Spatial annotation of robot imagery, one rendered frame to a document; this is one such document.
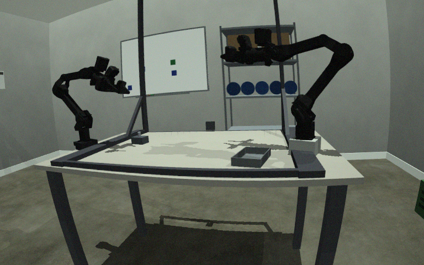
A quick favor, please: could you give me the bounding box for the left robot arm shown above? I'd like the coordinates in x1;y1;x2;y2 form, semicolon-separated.
237;28;354;140

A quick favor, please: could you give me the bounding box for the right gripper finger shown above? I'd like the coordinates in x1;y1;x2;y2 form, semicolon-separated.
100;78;118;92
118;82;130;94

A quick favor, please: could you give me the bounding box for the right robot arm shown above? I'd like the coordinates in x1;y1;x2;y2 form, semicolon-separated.
52;56;119;142

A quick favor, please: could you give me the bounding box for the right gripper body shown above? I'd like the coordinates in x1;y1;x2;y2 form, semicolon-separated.
95;75;126;91

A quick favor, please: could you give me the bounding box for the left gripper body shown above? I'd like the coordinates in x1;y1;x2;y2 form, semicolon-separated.
225;46;256;65

